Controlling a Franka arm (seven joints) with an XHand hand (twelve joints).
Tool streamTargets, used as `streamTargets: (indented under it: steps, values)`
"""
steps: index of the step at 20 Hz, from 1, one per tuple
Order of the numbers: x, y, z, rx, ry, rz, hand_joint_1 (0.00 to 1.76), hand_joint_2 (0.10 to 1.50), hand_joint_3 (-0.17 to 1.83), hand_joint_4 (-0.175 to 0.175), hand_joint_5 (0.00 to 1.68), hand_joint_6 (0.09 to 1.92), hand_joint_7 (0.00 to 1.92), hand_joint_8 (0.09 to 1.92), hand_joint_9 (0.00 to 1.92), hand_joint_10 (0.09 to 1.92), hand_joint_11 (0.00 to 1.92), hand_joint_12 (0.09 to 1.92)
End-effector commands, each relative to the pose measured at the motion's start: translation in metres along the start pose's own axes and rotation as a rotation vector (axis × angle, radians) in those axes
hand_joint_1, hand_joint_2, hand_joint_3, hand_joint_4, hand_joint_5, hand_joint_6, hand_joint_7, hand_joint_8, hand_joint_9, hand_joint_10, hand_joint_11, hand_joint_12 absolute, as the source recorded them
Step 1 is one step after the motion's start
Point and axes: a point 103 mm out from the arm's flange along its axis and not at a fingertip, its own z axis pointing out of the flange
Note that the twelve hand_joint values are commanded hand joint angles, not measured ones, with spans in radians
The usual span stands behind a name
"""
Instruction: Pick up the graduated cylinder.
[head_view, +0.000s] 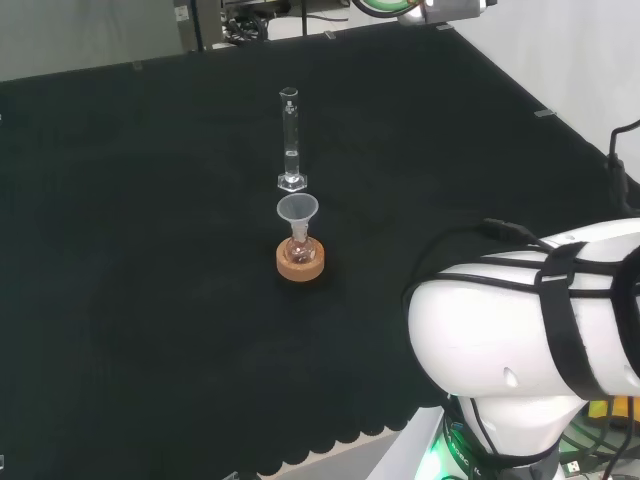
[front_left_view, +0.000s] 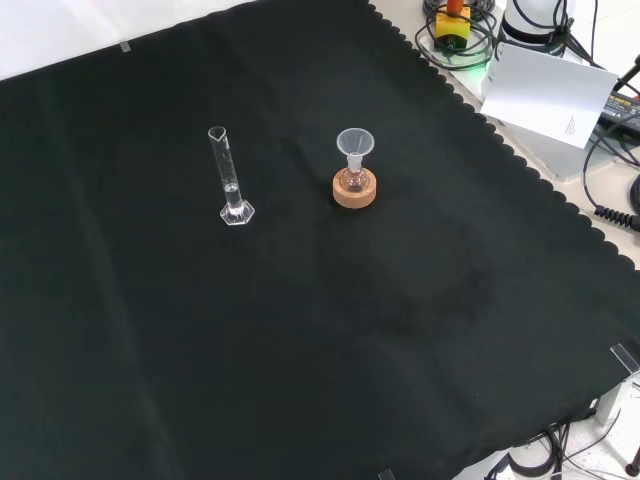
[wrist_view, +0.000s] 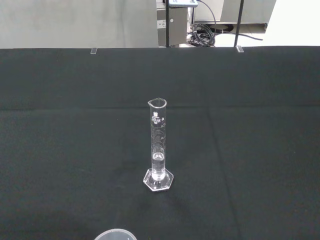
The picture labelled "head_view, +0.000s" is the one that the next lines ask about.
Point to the clear glass graduated cylinder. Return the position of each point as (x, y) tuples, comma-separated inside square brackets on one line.
[(291, 150)]

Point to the clear plastic funnel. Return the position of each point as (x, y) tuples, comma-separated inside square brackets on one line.
[(295, 209)]

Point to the clear round-bottom flask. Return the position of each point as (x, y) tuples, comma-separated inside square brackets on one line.
[(300, 250)]

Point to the black tripod leg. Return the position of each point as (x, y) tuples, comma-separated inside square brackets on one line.
[(305, 17)]

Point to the yellow stop button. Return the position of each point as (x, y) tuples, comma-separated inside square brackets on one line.
[(600, 410)]

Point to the black bench cloth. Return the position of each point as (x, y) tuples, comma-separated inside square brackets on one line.
[(150, 275)]

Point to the pale board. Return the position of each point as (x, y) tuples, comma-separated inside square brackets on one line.
[(405, 445)]

